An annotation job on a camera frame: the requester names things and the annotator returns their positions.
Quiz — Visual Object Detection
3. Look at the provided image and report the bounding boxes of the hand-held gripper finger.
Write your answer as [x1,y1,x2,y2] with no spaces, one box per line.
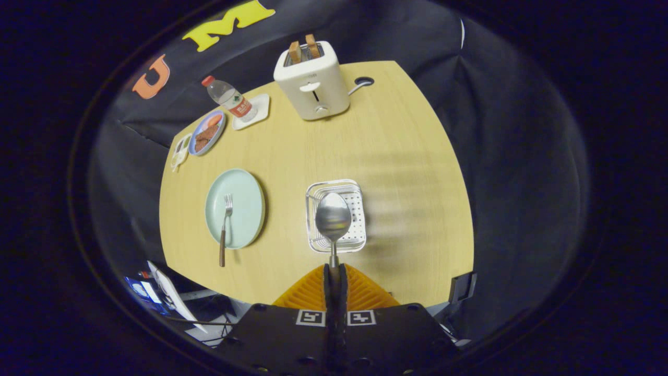
[217,264,337,376]
[337,264,462,376]

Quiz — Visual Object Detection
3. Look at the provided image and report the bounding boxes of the metal spoon with brown handle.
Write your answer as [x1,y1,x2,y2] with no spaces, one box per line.
[315,192,352,285]

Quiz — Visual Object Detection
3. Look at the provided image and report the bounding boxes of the metal fork with brown handle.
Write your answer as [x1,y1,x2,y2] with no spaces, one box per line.
[219,194,234,267]

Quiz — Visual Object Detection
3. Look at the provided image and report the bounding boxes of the clear plastic drain basket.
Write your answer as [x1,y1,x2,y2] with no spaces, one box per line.
[305,179,367,254]

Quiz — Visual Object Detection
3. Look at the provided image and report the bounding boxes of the black table clamp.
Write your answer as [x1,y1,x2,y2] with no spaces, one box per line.
[449,272,477,304]

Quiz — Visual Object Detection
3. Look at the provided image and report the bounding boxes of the light green plate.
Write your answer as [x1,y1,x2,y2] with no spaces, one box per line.
[205,168,266,250]

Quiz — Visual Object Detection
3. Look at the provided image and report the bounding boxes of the white board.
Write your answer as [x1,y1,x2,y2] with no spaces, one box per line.
[148,260,208,334]

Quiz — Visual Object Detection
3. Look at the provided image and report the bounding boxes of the blue lit screen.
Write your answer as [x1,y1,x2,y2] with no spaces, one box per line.
[125,276,162,306]

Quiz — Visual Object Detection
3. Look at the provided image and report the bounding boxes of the blue plate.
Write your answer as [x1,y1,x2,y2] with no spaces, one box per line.
[188,110,226,156]

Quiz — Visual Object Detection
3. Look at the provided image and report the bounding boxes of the brown meat slice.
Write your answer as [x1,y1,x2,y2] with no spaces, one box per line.
[194,124,220,152]

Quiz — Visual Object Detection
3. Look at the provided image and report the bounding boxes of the white divided sauce dish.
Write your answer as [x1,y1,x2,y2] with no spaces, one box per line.
[171,134,193,173]

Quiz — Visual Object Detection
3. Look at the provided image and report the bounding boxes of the white square coaster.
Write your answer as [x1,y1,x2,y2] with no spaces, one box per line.
[231,93,271,131]

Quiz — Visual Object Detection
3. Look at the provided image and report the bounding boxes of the white toaster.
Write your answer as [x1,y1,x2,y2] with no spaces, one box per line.
[273,41,351,121]

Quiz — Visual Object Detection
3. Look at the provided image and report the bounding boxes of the black backdrop cloth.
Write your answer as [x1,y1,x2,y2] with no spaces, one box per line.
[89,0,590,340]

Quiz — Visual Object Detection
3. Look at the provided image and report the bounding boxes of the clear bottle with red cap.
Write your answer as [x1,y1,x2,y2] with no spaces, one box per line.
[201,75,258,123]

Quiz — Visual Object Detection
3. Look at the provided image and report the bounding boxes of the grey toaster cable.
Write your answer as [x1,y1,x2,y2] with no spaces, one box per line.
[347,77,375,96]

